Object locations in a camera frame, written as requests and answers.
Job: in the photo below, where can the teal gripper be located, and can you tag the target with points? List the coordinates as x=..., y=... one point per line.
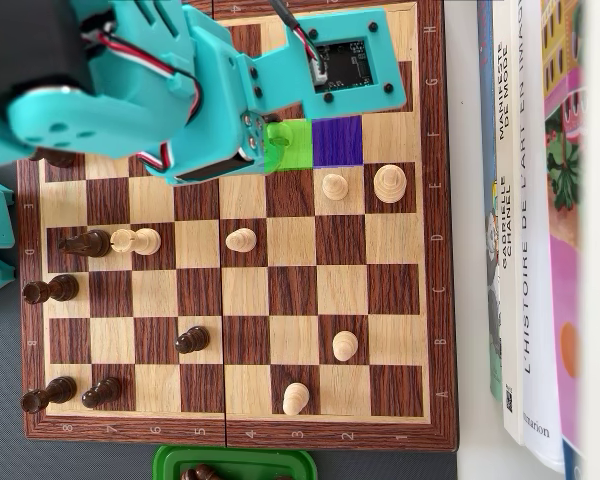
x=211, y=169

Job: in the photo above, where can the light wooden pawn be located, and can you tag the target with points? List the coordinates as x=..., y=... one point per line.
x=279, y=136
x=344, y=345
x=295, y=398
x=334, y=187
x=240, y=240

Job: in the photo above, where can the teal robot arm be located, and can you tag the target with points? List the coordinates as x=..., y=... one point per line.
x=55, y=125

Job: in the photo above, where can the wooden folding chess board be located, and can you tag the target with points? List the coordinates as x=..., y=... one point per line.
x=300, y=290

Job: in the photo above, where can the dark wooden chess piece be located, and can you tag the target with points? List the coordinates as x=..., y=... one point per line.
x=200, y=473

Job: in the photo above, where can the light wooden king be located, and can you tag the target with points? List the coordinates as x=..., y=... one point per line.
x=389, y=183

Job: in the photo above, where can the light wooden rook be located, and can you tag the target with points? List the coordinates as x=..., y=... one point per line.
x=135, y=241

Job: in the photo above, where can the dark wooden knight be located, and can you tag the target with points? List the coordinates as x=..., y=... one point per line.
x=87, y=243

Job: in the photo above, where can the dark wooden king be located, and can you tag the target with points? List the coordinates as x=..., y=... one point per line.
x=60, y=160

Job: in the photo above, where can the dark wooden pawn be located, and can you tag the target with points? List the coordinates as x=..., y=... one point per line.
x=101, y=391
x=192, y=340

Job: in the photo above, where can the dark wooden rook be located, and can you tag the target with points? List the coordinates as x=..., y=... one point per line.
x=50, y=290
x=50, y=393

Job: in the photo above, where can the white Gabrielle Chanel book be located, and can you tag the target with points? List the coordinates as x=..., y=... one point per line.
x=505, y=300

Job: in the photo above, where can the white art history book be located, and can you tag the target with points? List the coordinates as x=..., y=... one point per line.
x=532, y=300

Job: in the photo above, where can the colourful pink book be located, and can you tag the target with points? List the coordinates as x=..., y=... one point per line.
x=565, y=280

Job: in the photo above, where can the green plastic tray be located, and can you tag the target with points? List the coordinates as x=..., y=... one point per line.
x=167, y=460

